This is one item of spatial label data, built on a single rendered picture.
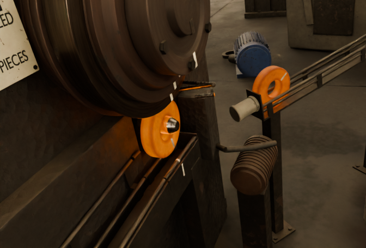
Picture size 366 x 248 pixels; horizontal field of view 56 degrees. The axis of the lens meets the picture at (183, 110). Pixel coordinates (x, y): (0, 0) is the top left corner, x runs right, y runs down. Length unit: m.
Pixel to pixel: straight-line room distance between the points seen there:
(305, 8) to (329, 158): 1.75
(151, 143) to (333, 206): 1.17
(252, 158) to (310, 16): 2.42
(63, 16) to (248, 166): 0.79
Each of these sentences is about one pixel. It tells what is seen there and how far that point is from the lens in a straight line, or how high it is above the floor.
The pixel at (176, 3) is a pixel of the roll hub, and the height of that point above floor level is 1.13.
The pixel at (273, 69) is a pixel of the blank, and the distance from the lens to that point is 1.22.
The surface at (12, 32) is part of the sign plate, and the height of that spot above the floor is 1.14.
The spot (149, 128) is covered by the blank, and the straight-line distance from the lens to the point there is 0.81.
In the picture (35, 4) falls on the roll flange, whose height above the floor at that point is 1.18.
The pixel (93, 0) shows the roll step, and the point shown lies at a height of 1.17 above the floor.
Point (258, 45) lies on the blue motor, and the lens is 2.90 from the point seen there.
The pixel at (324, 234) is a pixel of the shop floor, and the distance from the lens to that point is 1.69.
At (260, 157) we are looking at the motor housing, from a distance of 1.21.
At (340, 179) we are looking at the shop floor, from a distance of 1.97.
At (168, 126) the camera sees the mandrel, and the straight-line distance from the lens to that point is 0.84.
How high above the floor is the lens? 1.25
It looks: 28 degrees down
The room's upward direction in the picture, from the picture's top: 10 degrees counter-clockwise
